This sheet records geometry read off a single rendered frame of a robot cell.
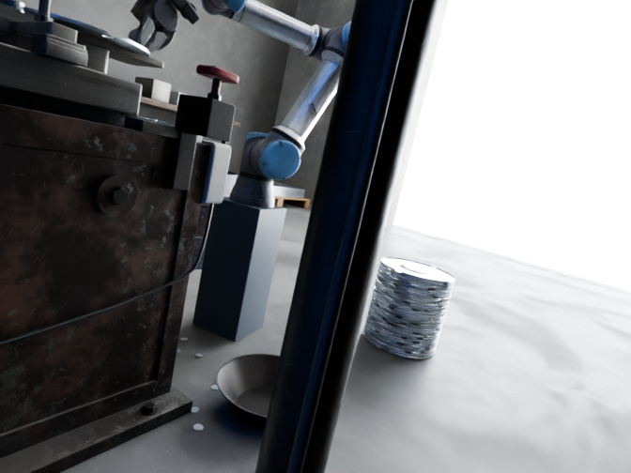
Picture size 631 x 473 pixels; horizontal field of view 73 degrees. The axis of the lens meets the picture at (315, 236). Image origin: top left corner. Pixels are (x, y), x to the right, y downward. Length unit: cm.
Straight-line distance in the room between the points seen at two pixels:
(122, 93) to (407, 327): 119
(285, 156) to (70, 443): 85
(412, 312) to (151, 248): 99
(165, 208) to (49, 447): 49
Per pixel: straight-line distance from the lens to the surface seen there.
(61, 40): 82
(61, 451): 98
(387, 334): 165
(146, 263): 94
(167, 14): 121
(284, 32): 146
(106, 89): 87
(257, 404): 119
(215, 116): 84
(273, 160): 125
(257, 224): 135
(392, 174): 23
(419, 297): 162
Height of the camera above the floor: 64
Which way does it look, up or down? 10 degrees down
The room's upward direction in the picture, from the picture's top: 12 degrees clockwise
